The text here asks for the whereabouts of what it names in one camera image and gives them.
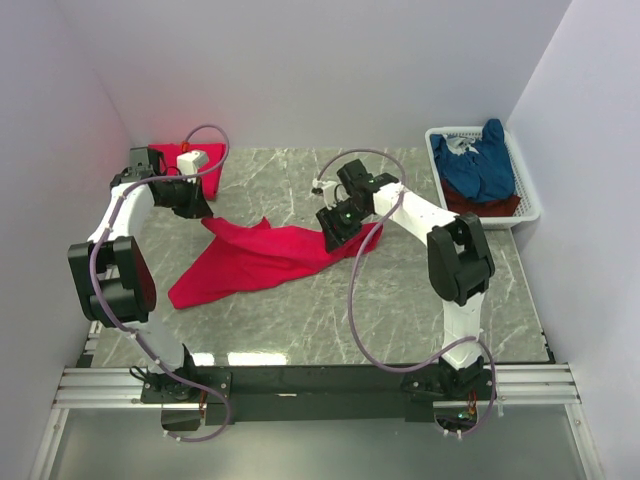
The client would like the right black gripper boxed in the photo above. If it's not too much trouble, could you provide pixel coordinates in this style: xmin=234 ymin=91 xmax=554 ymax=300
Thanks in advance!
xmin=315 ymin=201 xmax=370 ymax=255

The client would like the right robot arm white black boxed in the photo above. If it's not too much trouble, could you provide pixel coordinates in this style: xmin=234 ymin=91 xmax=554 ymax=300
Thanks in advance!
xmin=312 ymin=160 xmax=495 ymax=399

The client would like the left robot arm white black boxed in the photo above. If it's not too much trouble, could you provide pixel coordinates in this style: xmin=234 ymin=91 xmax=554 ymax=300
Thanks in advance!
xmin=67 ymin=147 xmax=213 ymax=402

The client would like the folded red t-shirt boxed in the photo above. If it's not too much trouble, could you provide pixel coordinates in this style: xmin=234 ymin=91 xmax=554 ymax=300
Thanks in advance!
xmin=147 ymin=143 xmax=227 ymax=202

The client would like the dark red t-shirt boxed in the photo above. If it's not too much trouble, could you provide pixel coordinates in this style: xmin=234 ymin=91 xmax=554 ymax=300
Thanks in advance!
xmin=441 ymin=181 xmax=521 ymax=217

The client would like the blue t-shirt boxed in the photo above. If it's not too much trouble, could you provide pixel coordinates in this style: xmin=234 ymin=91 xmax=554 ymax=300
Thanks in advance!
xmin=429 ymin=119 xmax=515 ymax=203

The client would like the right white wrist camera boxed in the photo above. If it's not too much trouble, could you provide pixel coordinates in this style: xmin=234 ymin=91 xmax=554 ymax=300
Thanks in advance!
xmin=311 ymin=179 xmax=342 ymax=208

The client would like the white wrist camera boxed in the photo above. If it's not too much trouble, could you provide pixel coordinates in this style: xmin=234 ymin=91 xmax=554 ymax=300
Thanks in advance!
xmin=176 ymin=150 xmax=209 ymax=178
xmin=311 ymin=179 xmax=342 ymax=208

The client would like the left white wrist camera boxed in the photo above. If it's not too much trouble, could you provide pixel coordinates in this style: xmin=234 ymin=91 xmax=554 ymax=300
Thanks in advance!
xmin=176 ymin=150 xmax=209 ymax=178

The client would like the aluminium rail frame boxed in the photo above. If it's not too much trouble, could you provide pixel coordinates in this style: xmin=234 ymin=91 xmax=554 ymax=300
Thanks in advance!
xmin=30 ymin=326 xmax=604 ymax=479

